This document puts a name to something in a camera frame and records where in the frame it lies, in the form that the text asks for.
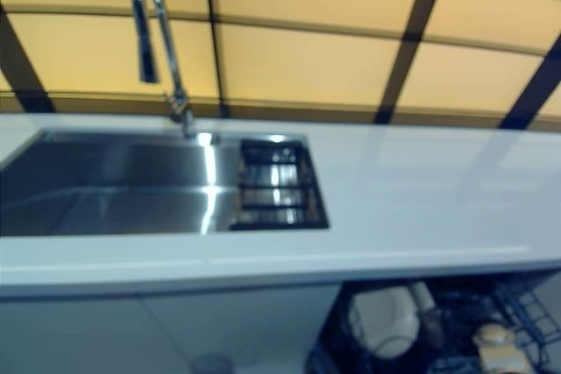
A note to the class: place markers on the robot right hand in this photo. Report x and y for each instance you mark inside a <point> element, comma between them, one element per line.
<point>458,317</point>

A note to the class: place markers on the small beige plate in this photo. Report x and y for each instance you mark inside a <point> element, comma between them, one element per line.
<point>421,297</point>

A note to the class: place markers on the large beige plate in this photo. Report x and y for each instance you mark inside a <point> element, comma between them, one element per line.
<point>385,326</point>

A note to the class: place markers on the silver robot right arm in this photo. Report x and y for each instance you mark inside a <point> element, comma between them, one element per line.
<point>499,347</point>

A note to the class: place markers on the white cabinet door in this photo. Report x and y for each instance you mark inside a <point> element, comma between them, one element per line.
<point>79,334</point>
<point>241,330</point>

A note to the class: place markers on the black dish drying rack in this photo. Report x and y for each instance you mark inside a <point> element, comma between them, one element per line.
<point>280,185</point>

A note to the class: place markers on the stainless steel sink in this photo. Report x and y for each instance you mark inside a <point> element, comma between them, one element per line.
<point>109,185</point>

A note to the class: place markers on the chrome kitchen faucet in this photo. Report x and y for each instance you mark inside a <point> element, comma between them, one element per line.
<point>146,41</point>

